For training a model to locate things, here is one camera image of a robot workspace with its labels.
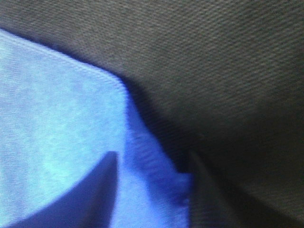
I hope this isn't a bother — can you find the black table cloth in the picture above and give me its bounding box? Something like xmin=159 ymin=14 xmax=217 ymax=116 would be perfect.
xmin=0 ymin=0 xmax=304 ymax=227

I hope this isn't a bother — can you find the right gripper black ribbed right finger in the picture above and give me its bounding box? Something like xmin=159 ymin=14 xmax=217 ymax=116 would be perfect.
xmin=189 ymin=151 xmax=304 ymax=228

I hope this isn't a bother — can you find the blue microfiber towel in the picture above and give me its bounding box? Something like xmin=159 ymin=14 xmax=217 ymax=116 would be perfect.
xmin=0 ymin=30 xmax=192 ymax=228

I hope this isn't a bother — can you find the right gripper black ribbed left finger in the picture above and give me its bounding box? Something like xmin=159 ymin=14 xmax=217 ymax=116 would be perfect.
xmin=10 ymin=152 xmax=118 ymax=228

